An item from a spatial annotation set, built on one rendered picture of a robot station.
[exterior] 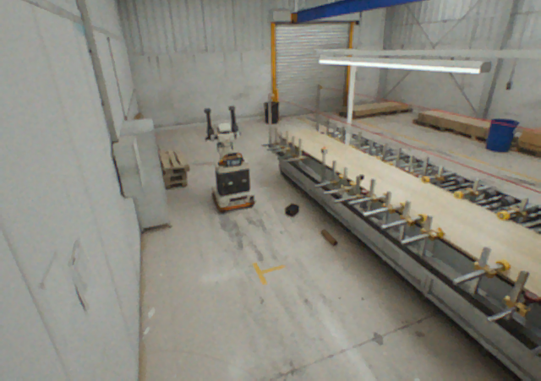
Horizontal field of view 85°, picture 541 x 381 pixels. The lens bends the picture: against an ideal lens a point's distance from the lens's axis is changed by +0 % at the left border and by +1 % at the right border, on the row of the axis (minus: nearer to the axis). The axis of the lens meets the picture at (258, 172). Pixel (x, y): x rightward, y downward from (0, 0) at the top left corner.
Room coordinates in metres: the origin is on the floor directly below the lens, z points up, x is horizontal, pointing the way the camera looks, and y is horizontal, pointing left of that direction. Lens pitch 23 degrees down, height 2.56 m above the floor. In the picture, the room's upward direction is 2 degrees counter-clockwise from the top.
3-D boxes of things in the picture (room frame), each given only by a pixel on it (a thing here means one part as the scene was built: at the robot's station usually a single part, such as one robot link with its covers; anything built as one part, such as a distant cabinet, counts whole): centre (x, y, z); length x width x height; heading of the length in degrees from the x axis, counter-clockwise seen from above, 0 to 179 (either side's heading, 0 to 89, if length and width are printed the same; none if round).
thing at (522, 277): (1.52, -1.73, 0.88); 0.04 x 0.04 x 0.48; 19
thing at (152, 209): (4.31, 1.75, 0.78); 0.90 x 0.45 x 1.55; 19
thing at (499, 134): (6.83, -5.87, 0.36); 0.59 x 0.57 x 0.73; 109
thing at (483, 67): (3.53, -1.40, 2.34); 2.40 x 0.12 x 0.08; 19
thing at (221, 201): (4.69, 0.48, 0.16); 0.67 x 0.64 x 0.25; 18
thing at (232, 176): (4.60, 0.45, 0.59); 0.55 x 0.34 x 0.83; 108
